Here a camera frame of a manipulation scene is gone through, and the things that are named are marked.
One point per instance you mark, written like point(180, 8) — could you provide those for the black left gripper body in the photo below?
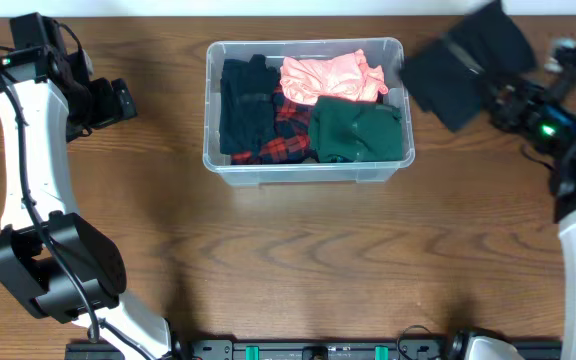
point(119, 100)

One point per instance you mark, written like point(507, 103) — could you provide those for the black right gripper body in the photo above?
point(551, 128)

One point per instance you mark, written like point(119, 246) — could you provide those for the black garment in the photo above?
point(448, 76)

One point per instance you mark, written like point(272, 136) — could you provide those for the pink garment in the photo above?
point(347, 76)

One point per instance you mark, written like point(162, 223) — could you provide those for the dark green garment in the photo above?
point(347, 131)

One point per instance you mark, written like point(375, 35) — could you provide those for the black shirt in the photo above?
point(247, 110)

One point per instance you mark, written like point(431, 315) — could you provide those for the red plaid flannel shirt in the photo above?
point(291, 144)

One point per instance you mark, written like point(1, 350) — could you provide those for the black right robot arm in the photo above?
point(562, 186)

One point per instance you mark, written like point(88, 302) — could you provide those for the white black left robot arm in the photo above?
point(52, 261)

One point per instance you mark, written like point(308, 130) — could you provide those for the clear plastic storage container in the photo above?
point(387, 52)

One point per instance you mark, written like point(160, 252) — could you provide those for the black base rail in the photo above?
point(228, 350)

